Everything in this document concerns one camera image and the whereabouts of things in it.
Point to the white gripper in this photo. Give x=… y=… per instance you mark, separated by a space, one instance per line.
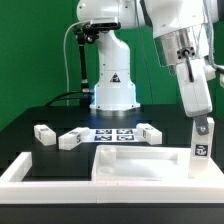
x=195 y=95

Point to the white desk tabletop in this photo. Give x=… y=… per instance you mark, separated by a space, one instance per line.
x=137 y=163

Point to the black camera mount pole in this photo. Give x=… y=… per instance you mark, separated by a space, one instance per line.
x=83 y=37

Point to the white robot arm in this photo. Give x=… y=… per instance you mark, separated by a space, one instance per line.
x=184 y=38

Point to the black camera on mount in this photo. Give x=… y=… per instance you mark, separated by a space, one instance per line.
x=95 y=28

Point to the marker tag sheet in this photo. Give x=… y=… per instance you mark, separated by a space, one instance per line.
x=113 y=135

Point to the white U-shaped fence frame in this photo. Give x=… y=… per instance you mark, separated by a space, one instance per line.
x=14 y=189

